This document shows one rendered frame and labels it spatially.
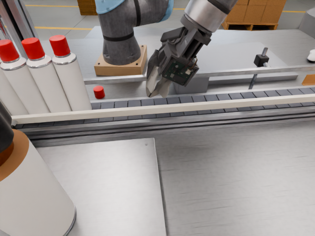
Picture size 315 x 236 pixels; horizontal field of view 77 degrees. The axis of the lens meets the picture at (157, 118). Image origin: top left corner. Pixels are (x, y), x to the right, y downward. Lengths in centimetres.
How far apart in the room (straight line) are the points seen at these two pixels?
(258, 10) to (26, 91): 359
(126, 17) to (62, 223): 61
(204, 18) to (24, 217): 41
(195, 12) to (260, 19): 349
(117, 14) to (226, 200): 62
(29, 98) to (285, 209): 61
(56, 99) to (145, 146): 24
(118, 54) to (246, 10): 316
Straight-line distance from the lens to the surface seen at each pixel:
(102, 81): 55
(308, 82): 92
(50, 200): 33
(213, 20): 42
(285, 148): 62
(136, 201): 40
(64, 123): 57
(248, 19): 383
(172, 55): 41
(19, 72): 52
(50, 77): 51
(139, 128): 54
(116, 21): 74
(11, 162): 27
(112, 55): 79
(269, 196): 52
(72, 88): 52
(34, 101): 56
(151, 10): 77
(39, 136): 60
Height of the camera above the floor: 125
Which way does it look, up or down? 44 degrees down
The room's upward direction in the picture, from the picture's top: straight up
